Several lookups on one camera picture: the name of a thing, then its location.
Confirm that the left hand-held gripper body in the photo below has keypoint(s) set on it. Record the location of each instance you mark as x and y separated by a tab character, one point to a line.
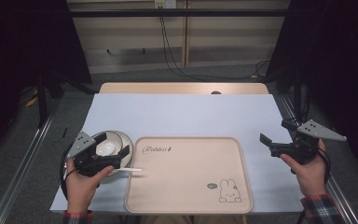
84	146

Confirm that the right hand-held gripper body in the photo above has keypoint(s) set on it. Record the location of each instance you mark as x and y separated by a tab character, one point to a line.
304	146

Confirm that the white plate with dark rim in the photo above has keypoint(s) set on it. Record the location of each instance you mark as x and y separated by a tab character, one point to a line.
128	141

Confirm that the white chopstick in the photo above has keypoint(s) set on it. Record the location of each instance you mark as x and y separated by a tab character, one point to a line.
132	169

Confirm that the pink tray with rabbit print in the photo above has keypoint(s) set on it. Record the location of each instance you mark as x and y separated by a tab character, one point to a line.
186	174

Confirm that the person's right hand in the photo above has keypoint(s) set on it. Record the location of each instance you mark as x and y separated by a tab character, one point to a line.
312	177

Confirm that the person's left hand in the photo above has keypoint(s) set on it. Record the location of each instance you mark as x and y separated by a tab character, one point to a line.
80	189

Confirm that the small black stick on floor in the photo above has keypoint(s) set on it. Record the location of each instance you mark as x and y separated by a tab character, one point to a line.
64	132

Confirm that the black metal stand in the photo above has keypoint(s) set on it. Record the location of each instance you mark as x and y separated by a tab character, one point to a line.
42	102
297	93

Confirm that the dark table grommet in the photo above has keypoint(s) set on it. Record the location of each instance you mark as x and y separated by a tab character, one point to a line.
216	92

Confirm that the yellow tape strip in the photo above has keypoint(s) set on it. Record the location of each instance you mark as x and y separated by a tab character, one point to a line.
31	101

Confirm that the white table cover sheet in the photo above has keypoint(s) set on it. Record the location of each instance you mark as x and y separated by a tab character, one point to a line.
183	115

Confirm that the black curtain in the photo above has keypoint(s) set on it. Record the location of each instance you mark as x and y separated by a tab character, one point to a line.
338	62
28	40

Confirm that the aluminium floor rail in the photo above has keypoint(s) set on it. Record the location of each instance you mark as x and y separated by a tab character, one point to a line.
338	193
21	165

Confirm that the wooden vertical post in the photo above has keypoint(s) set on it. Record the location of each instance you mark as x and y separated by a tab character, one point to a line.
185	37

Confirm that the black horizontal frame bar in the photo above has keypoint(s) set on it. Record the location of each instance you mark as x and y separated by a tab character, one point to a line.
180	13

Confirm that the white wall socket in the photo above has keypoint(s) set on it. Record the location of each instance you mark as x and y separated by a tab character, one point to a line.
165	3

